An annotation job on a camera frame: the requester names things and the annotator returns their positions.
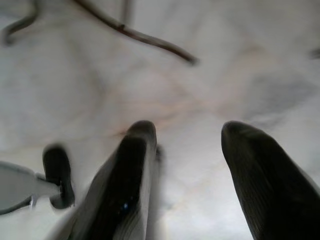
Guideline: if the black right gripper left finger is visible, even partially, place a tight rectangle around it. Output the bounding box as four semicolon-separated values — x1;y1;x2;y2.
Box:
48;120;163;240

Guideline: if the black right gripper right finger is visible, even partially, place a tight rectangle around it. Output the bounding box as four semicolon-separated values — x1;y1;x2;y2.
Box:
221;120;320;240

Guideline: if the black robot foot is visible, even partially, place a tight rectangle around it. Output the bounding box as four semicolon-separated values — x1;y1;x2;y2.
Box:
41;143;76;210

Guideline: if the silver robot leg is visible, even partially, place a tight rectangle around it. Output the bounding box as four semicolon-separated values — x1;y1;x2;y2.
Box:
0;160;62;216

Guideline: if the grey furniture leg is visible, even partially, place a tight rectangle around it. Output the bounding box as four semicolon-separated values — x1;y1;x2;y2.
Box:
120;0;134;26

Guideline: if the long dark floor cable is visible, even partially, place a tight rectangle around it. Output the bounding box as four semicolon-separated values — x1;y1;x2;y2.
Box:
73;0;198;65

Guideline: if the curved dark floor cable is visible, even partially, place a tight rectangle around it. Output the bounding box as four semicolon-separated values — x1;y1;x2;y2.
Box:
1;0;41;46

